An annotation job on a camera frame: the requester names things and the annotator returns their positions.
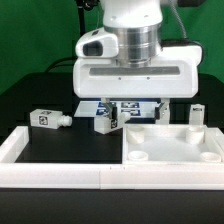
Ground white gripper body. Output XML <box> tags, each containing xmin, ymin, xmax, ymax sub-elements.
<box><xmin>73</xmin><ymin>45</ymin><xmax>202</xmax><ymax>98</ymax></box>

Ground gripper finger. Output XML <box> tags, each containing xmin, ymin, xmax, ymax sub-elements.
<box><xmin>154</xmin><ymin>99</ymin><xmax>170</xmax><ymax>120</ymax></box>
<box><xmin>101</xmin><ymin>98</ymin><xmax>117</xmax><ymax>128</ymax></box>

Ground white square tabletop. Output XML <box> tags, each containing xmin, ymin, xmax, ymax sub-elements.
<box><xmin>122</xmin><ymin>124</ymin><xmax>224</xmax><ymax>164</ymax></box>

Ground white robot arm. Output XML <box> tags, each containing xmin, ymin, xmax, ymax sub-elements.
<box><xmin>73</xmin><ymin>0</ymin><xmax>202</xmax><ymax>134</ymax></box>

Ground white sheet with tags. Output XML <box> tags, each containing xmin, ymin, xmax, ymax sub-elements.
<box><xmin>74</xmin><ymin>100</ymin><xmax>159</xmax><ymax>118</ymax></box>

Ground white U-shaped fence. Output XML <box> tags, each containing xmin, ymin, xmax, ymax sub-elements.
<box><xmin>0</xmin><ymin>126</ymin><xmax>224</xmax><ymax>190</ymax></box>

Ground black cables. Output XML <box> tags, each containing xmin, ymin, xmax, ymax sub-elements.
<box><xmin>44</xmin><ymin>56</ymin><xmax>78</xmax><ymax>73</ymax></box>

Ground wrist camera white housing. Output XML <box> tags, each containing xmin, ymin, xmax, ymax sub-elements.
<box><xmin>75</xmin><ymin>28</ymin><xmax>119</xmax><ymax>58</ymax></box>

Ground black camera pole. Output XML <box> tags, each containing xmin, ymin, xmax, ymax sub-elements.
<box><xmin>74</xmin><ymin>0</ymin><xmax>100</xmax><ymax>36</ymax></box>

